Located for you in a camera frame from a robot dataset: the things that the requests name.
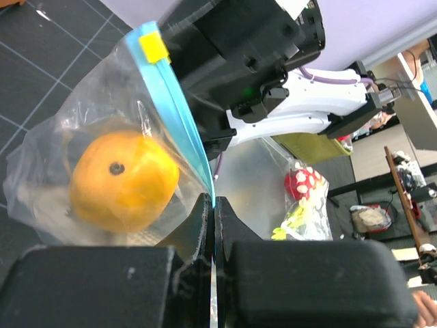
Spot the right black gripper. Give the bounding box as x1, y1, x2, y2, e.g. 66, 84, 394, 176
158, 1, 324, 103

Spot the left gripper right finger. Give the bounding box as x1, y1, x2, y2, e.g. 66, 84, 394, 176
214, 197, 418, 327

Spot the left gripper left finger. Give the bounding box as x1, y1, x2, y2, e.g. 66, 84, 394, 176
1, 194, 213, 327

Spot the orange mango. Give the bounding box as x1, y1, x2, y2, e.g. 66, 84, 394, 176
69, 131, 180, 233

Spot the clear zip bag blue zipper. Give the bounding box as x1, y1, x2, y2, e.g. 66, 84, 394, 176
3, 20, 219, 328

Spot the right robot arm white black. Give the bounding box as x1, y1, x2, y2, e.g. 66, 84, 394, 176
158, 1, 382, 161

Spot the bag with red spotted toy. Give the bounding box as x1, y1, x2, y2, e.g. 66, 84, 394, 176
262, 137, 333, 241

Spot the yellow zipper slider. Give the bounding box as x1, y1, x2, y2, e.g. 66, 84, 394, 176
139, 31, 171, 64

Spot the black gridded mat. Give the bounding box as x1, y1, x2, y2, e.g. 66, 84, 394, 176
1, 0, 130, 178

